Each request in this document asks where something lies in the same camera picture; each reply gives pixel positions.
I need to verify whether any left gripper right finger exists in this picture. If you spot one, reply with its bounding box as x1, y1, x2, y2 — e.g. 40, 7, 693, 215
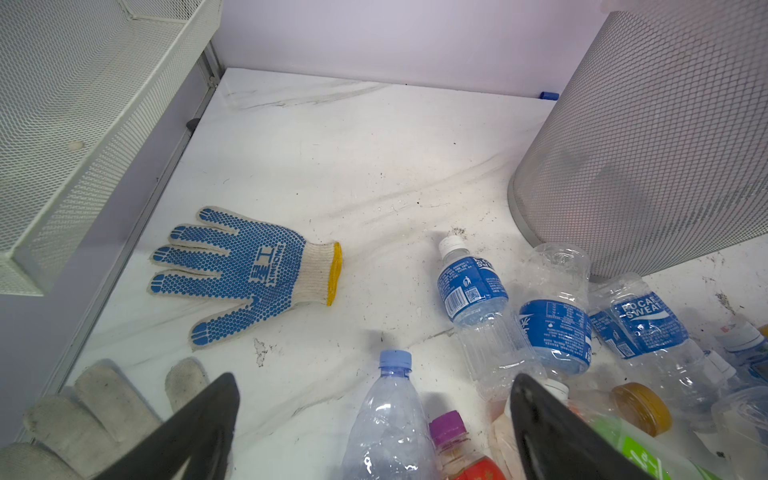
509, 373, 650, 480

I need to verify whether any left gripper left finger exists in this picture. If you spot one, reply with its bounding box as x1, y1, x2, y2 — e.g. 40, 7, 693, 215
98, 373, 240, 479

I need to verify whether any yellow-cap clear bottle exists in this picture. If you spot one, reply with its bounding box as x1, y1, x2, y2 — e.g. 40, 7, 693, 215
601, 383, 720, 480

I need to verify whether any large clear blue-cap bottle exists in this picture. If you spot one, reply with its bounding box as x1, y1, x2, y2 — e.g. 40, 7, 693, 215
341, 350, 440, 479

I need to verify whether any grey mesh waste bin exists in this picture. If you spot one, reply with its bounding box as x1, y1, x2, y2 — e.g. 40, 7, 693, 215
508, 1, 767, 280

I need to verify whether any red label purple-cap bottle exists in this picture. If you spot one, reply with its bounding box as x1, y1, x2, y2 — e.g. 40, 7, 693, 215
429, 410, 506, 480

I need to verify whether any green orange label bottle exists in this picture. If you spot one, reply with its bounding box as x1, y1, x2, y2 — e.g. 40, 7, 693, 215
489, 379, 718, 479

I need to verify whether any capless blue label bottle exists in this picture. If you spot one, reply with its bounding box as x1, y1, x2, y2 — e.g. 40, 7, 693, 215
518, 243, 592, 382

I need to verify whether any Pocari Sweat bottle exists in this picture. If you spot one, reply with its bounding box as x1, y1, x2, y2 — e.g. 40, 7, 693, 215
588, 273, 724, 417

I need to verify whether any blue dotted work glove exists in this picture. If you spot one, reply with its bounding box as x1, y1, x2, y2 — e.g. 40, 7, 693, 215
148, 206, 343, 350

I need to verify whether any white mesh lower shelf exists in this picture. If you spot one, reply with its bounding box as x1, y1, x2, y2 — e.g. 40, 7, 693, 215
1, 1, 222, 296

